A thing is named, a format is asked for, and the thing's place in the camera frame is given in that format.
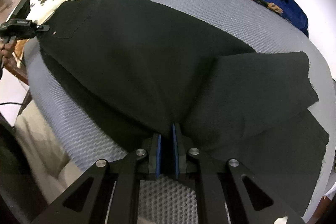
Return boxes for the left hand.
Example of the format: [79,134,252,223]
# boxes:
[0,40,16,60]

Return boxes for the black pants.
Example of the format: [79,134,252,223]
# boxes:
[37,0,329,214]

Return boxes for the grey mesh mattress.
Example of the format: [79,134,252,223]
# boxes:
[25,0,335,221]

